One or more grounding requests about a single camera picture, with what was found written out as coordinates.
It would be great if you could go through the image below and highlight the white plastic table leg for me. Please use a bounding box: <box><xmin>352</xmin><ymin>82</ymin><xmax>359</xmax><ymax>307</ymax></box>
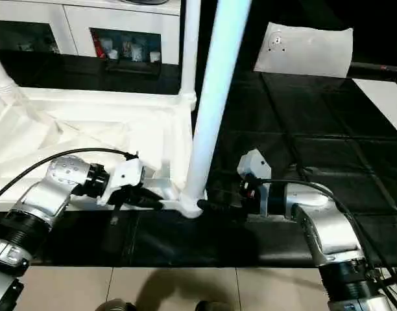
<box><xmin>179</xmin><ymin>0</ymin><xmax>202</xmax><ymax>102</ymax></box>
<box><xmin>0</xmin><ymin>44</ymin><xmax>18</xmax><ymax>98</ymax></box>
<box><xmin>184</xmin><ymin>0</ymin><xmax>254</xmax><ymax>204</ymax></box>

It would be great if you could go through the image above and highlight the black padded work mat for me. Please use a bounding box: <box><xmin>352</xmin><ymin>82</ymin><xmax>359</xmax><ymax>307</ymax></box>
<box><xmin>0</xmin><ymin>48</ymin><xmax>397</xmax><ymax>269</ymax></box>

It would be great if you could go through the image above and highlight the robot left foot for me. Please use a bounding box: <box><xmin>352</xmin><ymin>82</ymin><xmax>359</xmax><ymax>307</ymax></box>
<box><xmin>97</xmin><ymin>298</ymin><xmax>138</xmax><ymax>311</ymax></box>

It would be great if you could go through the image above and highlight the white jar with blue print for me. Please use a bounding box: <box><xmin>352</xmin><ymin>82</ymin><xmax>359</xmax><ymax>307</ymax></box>
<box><xmin>130</xmin><ymin>41</ymin><xmax>145</xmax><ymax>62</ymax></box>

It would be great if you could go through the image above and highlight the red bottle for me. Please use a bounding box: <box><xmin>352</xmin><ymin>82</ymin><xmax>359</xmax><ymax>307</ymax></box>
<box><xmin>91</xmin><ymin>32</ymin><xmax>102</xmax><ymax>58</ymax></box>

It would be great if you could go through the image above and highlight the white flat board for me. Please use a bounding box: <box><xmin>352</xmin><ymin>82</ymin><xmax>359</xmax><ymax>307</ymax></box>
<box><xmin>352</xmin><ymin>77</ymin><xmax>397</xmax><ymax>143</ymax></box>

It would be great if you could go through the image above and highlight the white cabinet with glass doors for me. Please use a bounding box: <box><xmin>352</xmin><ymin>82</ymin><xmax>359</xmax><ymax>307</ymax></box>
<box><xmin>0</xmin><ymin>0</ymin><xmax>182</xmax><ymax>66</ymax></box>

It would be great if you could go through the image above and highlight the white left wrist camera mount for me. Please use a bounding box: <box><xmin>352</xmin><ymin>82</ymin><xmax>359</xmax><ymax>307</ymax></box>
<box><xmin>95</xmin><ymin>157</ymin><xmax>147</xmax><ymax>206</ymax></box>

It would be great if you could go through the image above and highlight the black left wrist camera cable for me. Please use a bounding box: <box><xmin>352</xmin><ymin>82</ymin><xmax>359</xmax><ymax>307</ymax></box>
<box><xmin>0</xmin><ymin>147</ymin><xmax>140</xmax><ymax>207</ymax></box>

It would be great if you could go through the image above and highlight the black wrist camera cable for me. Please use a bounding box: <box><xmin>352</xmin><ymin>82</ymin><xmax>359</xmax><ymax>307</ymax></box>
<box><xmin>249</xmin><ymin>177</ymin><xmax>397</xmax><ymax>306</ymax></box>
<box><xmin>0</xmin><ymin>147</ymin><xmax>140</xmax><ymax>207</ymax></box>

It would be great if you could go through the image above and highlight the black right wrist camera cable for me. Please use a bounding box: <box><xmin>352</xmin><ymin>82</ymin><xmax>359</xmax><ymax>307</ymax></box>
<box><xmin>249</xmin><ymin>177</ymin><xmax>397</xmax><ymax>306</ymax></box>

